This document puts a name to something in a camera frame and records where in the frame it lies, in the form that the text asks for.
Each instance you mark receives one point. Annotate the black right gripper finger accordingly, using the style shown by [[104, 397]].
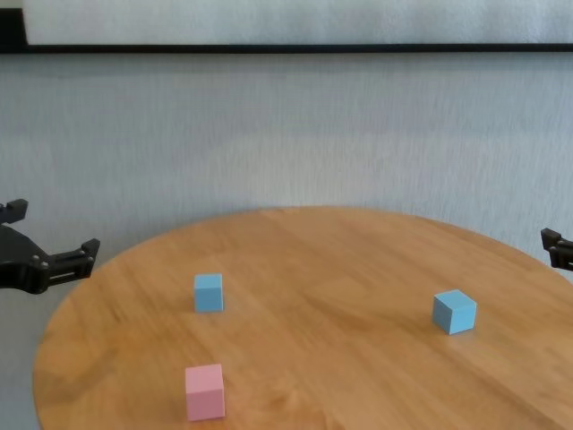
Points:
[[559, 253]]

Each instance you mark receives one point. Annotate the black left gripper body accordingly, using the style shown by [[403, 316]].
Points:
[[15, 262]]

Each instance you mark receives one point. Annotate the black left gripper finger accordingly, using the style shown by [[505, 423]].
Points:
[[13, 211], [67, 264]]

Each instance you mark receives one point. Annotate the blue cube block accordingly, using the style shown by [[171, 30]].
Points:
[[208, 293], [454, 312]]

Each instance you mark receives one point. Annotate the pink cube block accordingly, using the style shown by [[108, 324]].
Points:
[[205, 394]]

